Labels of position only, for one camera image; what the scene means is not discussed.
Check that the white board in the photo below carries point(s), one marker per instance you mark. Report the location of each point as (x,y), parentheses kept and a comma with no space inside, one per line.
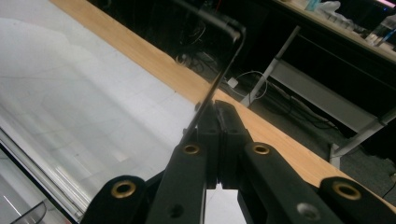
(93,93)

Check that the crumpled white plastic bag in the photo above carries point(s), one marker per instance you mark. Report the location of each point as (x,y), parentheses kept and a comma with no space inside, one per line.
(328,7)

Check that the white power adapter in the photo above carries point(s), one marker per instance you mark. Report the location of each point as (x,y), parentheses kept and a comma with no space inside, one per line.
(232,82)

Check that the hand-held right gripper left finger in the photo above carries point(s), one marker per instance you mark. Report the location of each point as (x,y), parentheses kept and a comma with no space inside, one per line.
(186,180)

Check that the clear plastic bottle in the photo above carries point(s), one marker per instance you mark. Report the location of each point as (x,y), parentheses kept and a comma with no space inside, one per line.
(381,29)

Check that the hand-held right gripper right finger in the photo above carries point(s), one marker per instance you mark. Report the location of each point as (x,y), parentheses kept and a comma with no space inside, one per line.
(267,180)

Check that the white-framed desk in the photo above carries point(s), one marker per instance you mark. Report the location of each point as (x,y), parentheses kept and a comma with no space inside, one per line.
(311,93)

